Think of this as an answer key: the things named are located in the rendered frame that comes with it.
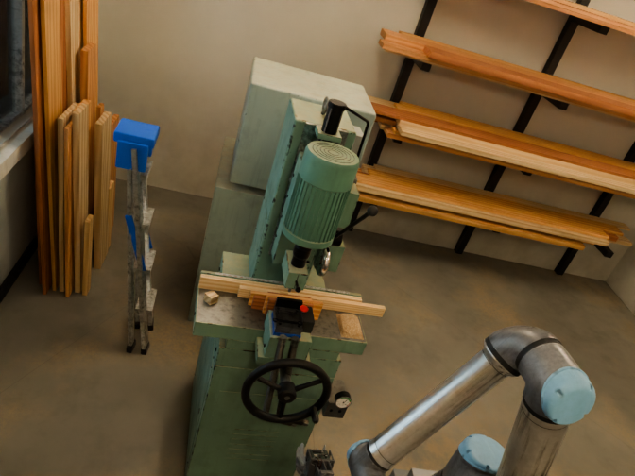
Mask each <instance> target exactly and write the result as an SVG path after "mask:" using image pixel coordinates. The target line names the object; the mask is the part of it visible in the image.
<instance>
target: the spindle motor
mask: <svg viewBox="0 0 635 476"><path fill-rule="evenodd" d="M359 165H360V162H359V159H358V157H357V156H356V154H354V153H353V152H352V151H350V150H349V149H348V148H346V147H344V146H342V145H339V144H334V143H330V142H324V141H314V142H311V143H310V144H309V145H308V146H306V147H305V150H304V153H303V157H302V160H301V163H300V169H299V173H298V175H297V179H296V182H295V186H294V189H293V193H292V196H291V199H290V202H289V205H288V209H287V212H286V216H285V219H284V222H283V234H284V235H285V237H286V238H287V239H289V240H290V241H291V242H293V243H294V244H296V245H298V246H301V247H306V248H310V249H323V248H327V247H329V246H330V245H331V244H332V242H333V240H334V238H335V233H336V230H337V227H338V224H339V222H340V219H341V216H342V213H343V211H344V208H345V206H346V203H347V200H348V197H349V194H350V191H351V189H352V185H353V182H354V179H355V176H356V174H357V171H358V168H359Z"/></svg>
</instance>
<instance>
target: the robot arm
mask: <svg viewBox="0 0 635 476"><path fill-rule="evenodd" d="M520 375H521V376H522V377H523V379H524V381H525V388H524V391H523V397H522V402H521V405H520V408H519V410H518V413H517V415H516V418H515V421H514V424H513V427H512V430H511V433H510V436H509V439H508V441H507V444H506V448H505V449H504V448H503V447H502V446H501V445H500V444H499V443H498V442H497V441H495V440H494V439H492V438H490V437H486V436H485V435H482V434H471V435H469V436H467V437H466V438H465V439H464V440H463V442H461V443H460V444H459V446H458V448H457V450H456V451H455V453H454V454H453V456H452V457H451V459H450V460H449V462H448V463H447V465H446V466H445V468H444V469H442V470H440V471H437V472H435V473H434V474H433V475H431V476H547V474H548V472H549V469H550V467H551V466H552V464H553V461H554V459H555V457H556V454H557V452H558V449H559V446H560V444H561V442H562V439H563V437H564V435H565V434H566V431H567V429H568V427H569V425H570V424H572V423H575V422H577V421H578V420H580V419H582V418H583V417H584V415H585V414H588V413H589V412H590V410H591V409H592V408H593V405H594V403H595V398H596V395H595V390H594V388H593V386H592V384H591V382H590V379H589V378H588V376H587V375H586V374H585V372H584V371H582V370H581V369H580V367H579V366H578V365H577V363H576V362H575V361H574V359H573V358H572V357H571V355H570V354H569V353H568V351H567V350H566V349H565V348H564V346H562V344H561V343H560V341H559V340H558V339H557V338H556V337H555V336H554V335H553V334H552V333H551V332H549V331H546V330H543V329H540V328H537V327H532V326H524V325H522V326H510V327H505V328H502V329H500V330H498V331H495V332H493V333H492V334H491V335H489V336H488V337H487V338H486V339H485V340H484V348H483V349H482V350H481V351H479V352H478V353H477V354H476V355H475V356H473V357H472V358H471V359H470V360H469V361H468V362H467V363H466V364H465V365H463V366H462V367H461V368H459V369H458V370H457V371H456V372H455V373H453V374H452V375H451V376H450V377H449V378H447V379H446V380H445V381H444V382H442V383H441V384H440V385H439V386H437V387H436V388H435V389H434V390H433V391H431V392H430V393H429V394H428V395H426V396H425V397H424V398H423V399H421V400H420V401H419V402H418V403H416V404H415V405H414V406H413V407H412V408H410V409H409V410H408V411H407V412H406V413H404V414H403V415H402V416H400V417H399V418H398V419H397V420H396V421H394V422H393V423H392V424H391V425H389V426H388V427H387V428H386V429H385V430H383V431H382V432H381V433H379V434H378V435H377V436H376V437H375V438H372V439H371V440H369V439H363V440H359V441H358V442H356V443H354V444H352V445H351V446H350V448H349V449H348V451H347V460H348V467H349V469H350V472H351V476H386V473H387V472H388V471H389V470H390V469H392V468H393V466H394V465H395V464H397V463H398V462H399V461H401V460H402V459H403V458H404V457H405V456H406V455H407V454H409V453H410V452H411V451H413V450H414V449H415V448H416V447H418V446H419V445H420V444H422V443H423V442H424V441H425V440H427V439H428V438H429V437H431V436H432V435H433V434H435V433H436V432H437V431H438V430H440V429H441V428H442V427H444V426H445V425H446V424H447V423H449V422H450V421H451V420H452V419H454V418H455V417H457V416H458V415H459V414H460V413H462V412H463V411H464V410H466V409H467V408H468V407H469V406H471V405H472V404H473V403H474V402H476V401H477V400H479V399H480V398H481V397H482V396H484V395H485V394H486V393H488V392H489V391H490V389H492V388H493V387H494V386H495V385H497V384H498V383H500V382H501V381H502V380H503V379H505V378H506V377H508V376H509V377H516V378H517V377H519V376H520ZM331 456H332V458H333V459H332V460H331V459H330V457H331ZM330 463H331V464H330ZM334 463H335V459H334V457H333V455H332V452H331V450H329V454H328V452H327V451H326V445H324V447H323V449H322V450H320V449H319V448H317V449H316V450H311V449H307V452H306V456H305V453H304V444H303V443H301V444H300V447H298V448H297V451H296V471H297V472H298V473H299V475H300V476H334V472H333V467H334Z"/></svg>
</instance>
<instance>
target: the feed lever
mask: <svg viewBox="0 0 635 476"><path fill-rule="evenodd" d="M377 213H378V208H377V207H376V206H374V205H371V206H369V207H368V209H367V212H366V213H365V214H363V215H362V216H360V217H359V218H358V219H356V220H355V221H353V222H352V223H351V224H349V225H348V226H347V227H346V228H345V229H343V230H337V231H336V233H335V238H334V240H333V242H332V244H331V246H334V247H339V246H340V245H341V243H342V238H343V233H345V232H346V231H348V230H350V229H351V228H353V227H354V226H355V225H357V224H358V223H360V222H361V221H363V220H364V219H366V218H367V217H369V216H375V215H377Z"/></svg>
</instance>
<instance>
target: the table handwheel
mask: <svg viewBox="0 0 635 476"><path fill-rule="evenodd" d="M287 367H295V368H301V369H305V370H308V371H310V372H312V373H314V374H315V375H317V376H318V377H319V379H317V380H314V381H311V382H307V383H304V384H300V385H297V386H296V385H295V384H294V383H293V382H291V376H289V375H287V374H285V373H284V372H285V369H286V368H287ZM276 369H280V370H279V371H280V383H279V384H276V383H274V382H271V381H269V380H267V379H265V378H263V377H261V376H263V375H265V374H266V373H267V372H270V371H272V370H276ZM256 381H258V382H260V383H263V384H266V385H268V386H270V387H271V388H273V389H275V390H277V393H278V400H279V401H280V402H281V403H282V404H281V408H280V412H279V414H278V415H276V414H271V413H268V412H265V411H263V410H261V409H259V408H258V407H256V406H255V405H254V404H253V402H252V401H251V399H250V395H249V393H250V389H251V387H252V385H253V384H254V383H255V382H256ZM321 383H322V385H323V390H322V394H321V396H320V398H319V399H318V400H317V402H316V403H314V404H313V405H312V406H310V407H309V408H307V409H305V410H303V411H300V412H297V413H294V414H288V415H284V414H283V413H284V409H285V405H286V404H287V403H290V402H292V401H294V400H295V399H296V397H297V393H296V392H298V391H301V390H303V389H306V388H308V387H311V386H315V385H318V384H321ZM331 392H332V385H331V381H330V378H329V376H328V375H327V373H326V372H325V371H324V370H323V369H322V368H321V367H320V366H318V365H316V364H314V363H312V362H309V361H306V360H302V359H295V358H287V359H279V360H275V361H271V362H268V363H266V364H264V365H261V366H259V367H257V368H256V369H255V370H253V371H252V372H251V373H250V374H249V375H248V376H247V378H246V379H245V381H244V383H243V386H242V389H241V399H242V402H243V404H244V406H245V408H246V409H247V410H248V411H249V412H250V413H251V414H252V415H253V416H255V417H257V418H259V419H261V420H264V421H267V422H272V423H291V422H296V421H300V420H303V419H306V418H308V417H310V416H311V411H312V409H311V408H312V407H313V406H316V407H317V411H319V410H321V409H322V408H323V406H324V405H325V404H326V403H327V401H328V399H329V397H330V396H331Z"/></svg>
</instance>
